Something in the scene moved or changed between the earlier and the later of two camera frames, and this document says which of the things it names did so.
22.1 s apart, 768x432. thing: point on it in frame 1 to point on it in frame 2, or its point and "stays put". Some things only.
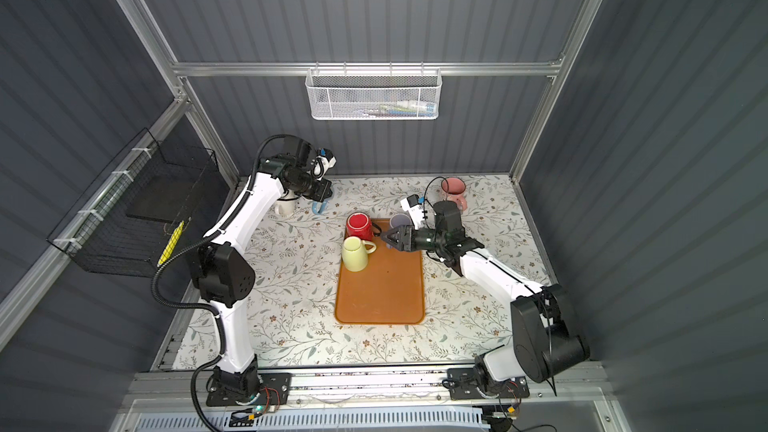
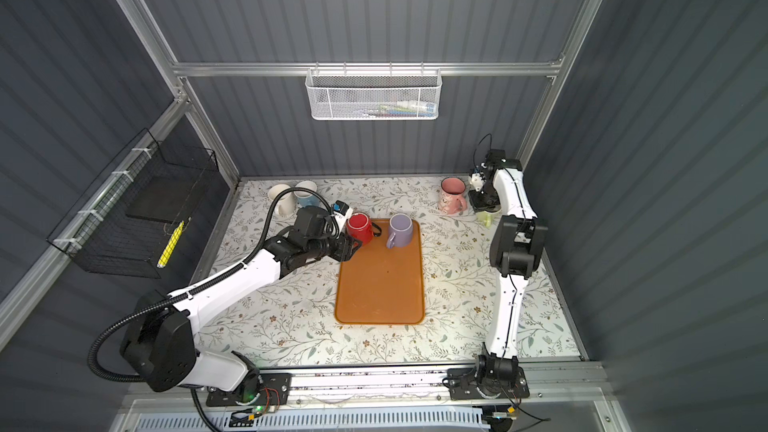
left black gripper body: (309, 187) to (337, 248)
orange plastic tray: (390, 291) stays put
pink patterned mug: (454, 189) stays put
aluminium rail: (190, 386) stays put
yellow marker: (171, 244) stays put
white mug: (285, 208) stays put
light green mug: (355, 253) to (485, 217)
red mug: (360, 225) stays put
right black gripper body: (427, 240) to (485, 200)
